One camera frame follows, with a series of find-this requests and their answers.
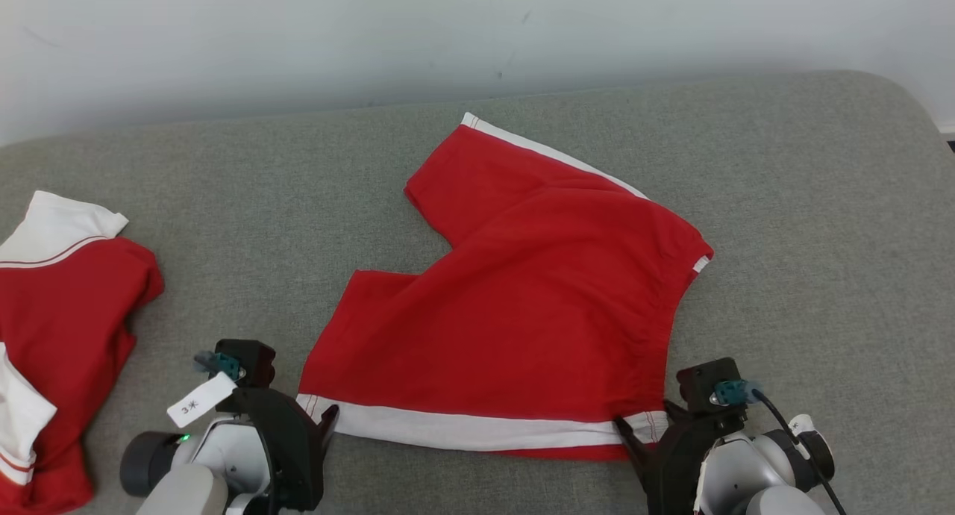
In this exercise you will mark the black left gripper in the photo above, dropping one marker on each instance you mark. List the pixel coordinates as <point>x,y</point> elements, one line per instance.
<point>295,455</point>

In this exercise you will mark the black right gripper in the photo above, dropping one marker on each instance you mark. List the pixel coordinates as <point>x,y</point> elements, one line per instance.
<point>675,470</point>

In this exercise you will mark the red shorts with white trim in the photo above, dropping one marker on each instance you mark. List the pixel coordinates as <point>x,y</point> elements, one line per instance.
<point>522,298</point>

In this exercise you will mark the red shirt with white sleeves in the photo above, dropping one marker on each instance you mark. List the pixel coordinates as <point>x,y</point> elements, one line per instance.
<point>67,313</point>

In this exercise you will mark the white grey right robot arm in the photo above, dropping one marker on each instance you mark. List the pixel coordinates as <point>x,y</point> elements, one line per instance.
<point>746,470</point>

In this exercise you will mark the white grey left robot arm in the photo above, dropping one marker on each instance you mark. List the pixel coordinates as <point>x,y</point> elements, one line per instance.
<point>186,492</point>

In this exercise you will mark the grey fabric sofa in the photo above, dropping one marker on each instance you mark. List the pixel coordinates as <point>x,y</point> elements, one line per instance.
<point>477,164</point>

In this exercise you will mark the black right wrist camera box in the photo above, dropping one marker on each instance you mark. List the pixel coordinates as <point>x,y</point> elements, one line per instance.
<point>701,381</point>

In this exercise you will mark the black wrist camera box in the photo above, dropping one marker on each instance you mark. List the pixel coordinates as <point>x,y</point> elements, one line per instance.
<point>701,381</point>
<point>254,358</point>

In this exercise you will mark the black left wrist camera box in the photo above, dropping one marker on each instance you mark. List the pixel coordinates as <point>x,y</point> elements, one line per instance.
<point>254,358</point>

